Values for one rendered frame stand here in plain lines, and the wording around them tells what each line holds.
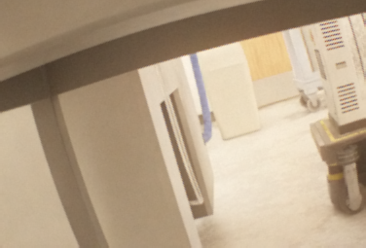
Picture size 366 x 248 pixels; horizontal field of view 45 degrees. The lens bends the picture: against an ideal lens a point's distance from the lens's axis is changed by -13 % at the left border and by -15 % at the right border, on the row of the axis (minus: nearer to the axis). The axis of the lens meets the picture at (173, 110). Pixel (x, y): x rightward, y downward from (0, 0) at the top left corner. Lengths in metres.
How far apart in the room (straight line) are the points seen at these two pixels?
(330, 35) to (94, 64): 0.88
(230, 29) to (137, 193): 0.34
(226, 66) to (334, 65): 2.19
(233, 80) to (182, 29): 2.89
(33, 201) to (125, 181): 0.20
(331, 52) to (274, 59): 3.46
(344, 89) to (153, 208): 0.78
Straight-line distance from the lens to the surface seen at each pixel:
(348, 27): 1.53
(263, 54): 4.88
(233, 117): 3.63
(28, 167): 0.93
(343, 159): 1.47
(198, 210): 1.58
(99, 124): 0.87
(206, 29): 0.71
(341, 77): 1.46
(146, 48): 0.71
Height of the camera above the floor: 0.61
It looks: 5 degrees down
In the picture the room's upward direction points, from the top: 16 degrees counter-clockwise
